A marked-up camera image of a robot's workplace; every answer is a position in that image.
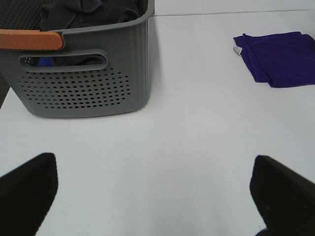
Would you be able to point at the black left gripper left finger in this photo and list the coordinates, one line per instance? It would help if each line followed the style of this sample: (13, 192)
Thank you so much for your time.
(26, 195)

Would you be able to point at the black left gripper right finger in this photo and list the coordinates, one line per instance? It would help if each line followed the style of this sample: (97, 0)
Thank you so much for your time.
(284, 199)

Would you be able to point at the purple towel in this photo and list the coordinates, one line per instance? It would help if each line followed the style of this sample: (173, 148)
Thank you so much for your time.
(283, 60)

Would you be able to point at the blue cloth in basket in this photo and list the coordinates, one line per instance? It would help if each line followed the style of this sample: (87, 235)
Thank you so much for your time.
(45, 62)

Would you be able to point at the grey perforated plastic basket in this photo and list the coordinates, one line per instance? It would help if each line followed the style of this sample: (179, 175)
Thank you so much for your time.
(119, 85)

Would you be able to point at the dark grey cloth in basket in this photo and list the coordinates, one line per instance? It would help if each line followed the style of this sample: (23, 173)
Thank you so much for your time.
(68, 14)

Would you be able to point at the orange basket handle grip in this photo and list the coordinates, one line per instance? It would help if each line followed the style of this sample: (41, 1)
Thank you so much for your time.
(30, 39)

